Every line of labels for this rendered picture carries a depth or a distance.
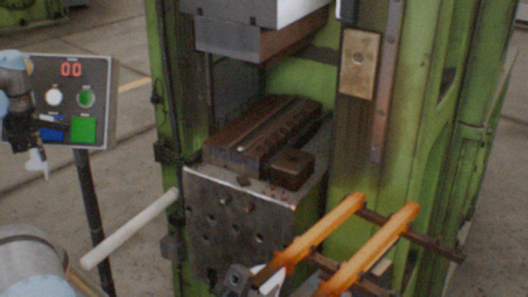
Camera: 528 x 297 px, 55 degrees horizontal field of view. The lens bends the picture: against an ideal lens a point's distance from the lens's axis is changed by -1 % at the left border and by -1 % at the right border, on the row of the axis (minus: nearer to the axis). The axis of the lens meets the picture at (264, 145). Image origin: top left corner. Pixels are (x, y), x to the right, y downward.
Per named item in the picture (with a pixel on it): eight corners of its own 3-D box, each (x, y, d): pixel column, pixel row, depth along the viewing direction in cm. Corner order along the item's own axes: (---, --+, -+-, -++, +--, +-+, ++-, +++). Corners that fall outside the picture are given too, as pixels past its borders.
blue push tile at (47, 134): (62, 141, 153) (63, 116, 153) (38, 140, 154) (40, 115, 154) (65, 141, 155) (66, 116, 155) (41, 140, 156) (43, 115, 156)
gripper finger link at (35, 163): (30, 185, 141) (19, 153, 141) (52, 178, 143) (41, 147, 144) (30, 183, 138) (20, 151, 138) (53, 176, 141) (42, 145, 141)
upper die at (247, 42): (259, 63, 129) (259, 27, 125) (195, 49, 138) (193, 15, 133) (327, 22, 161) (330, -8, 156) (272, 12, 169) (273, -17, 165)
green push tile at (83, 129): (94, 143, 152) (95, 118, 152) (71, 141, 153) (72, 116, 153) (97, 143, 154) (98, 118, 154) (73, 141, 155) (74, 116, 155)
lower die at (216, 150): (258, 181, 147) (258, 155, 143) (202, 161, 156) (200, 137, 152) (321, 122, 179) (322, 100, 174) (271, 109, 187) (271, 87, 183)
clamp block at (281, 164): (296, 193, 142) (297, 173, 139) (269, 184, 146) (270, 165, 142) (315, 172, 151) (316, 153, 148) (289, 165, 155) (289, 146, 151)
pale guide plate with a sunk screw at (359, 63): (370, 100, 131) (378, 35, 123) (337, 92, 135) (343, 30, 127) (373, 97, 133) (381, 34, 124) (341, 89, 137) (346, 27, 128)
